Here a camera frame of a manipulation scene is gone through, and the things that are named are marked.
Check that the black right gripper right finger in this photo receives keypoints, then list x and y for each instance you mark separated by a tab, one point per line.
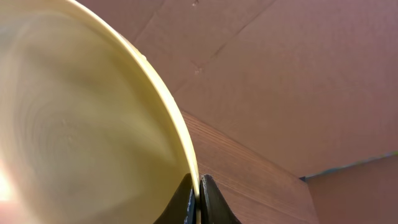
213	206

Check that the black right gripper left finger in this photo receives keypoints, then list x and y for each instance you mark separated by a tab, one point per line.
181	207

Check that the yellow plate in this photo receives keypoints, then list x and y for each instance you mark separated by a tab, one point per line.
89	131

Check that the brown cardboard backdrop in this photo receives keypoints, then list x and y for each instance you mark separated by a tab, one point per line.
291	105

